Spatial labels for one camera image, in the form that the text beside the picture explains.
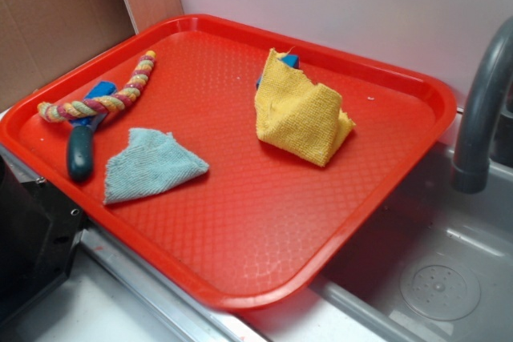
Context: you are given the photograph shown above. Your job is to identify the blue block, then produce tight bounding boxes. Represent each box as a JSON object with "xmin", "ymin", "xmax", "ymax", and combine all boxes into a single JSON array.
[{"xmin": 256, "ymin": 54, "xmax": 300, "ymax": 89}]

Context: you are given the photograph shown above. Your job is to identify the red plastic tray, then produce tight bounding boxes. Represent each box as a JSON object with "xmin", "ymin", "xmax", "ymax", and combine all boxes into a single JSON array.
[{"xmin": 1, "ymin": 15, "xmax": 456, "ymax": 311}]

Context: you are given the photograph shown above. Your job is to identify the yellow microfibre cloth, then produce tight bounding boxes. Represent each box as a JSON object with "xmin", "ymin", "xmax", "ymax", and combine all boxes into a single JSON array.
[{"xmin": 254, "ymin": 48, "xmax": 356, "ymax": 167}]

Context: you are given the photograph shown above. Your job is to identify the light blue microfibre cloth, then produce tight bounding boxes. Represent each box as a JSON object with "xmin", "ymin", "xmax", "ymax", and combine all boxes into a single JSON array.
[{"xmin": 103, "ymin": 128, "xmax": 209, "ymax": 205}]

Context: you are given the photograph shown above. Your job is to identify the grey plastic toy sink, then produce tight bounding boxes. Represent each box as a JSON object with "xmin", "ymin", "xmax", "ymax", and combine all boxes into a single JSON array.
[{"xmin": 244, "ymin": 145, "xmax": 512, "ymax": 341}]

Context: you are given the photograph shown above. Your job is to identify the grey toy faucet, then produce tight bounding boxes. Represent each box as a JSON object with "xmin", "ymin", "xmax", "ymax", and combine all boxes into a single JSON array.
[{"xmin": 451, "ymin": 18, "xmax": 512, "ymax": 194}]

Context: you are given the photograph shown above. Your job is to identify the brown cardboard panel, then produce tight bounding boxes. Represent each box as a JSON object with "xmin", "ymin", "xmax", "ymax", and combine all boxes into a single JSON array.
[{"xmin": 1, "ymin": 0, "xmax": 183, "ymax": 110}]

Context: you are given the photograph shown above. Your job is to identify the multicolour twisted rope toy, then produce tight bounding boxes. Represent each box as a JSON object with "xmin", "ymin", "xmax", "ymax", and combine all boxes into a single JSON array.
[{"xmin": 37, "ymin": 50, "xmax": 156, "ymax": 123}]

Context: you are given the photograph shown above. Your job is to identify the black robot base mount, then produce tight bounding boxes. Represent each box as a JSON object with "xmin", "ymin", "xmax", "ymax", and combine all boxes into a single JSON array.
[{"xmin": 1, "ymin": 159, "xmax": 85, "ymax": 325}]

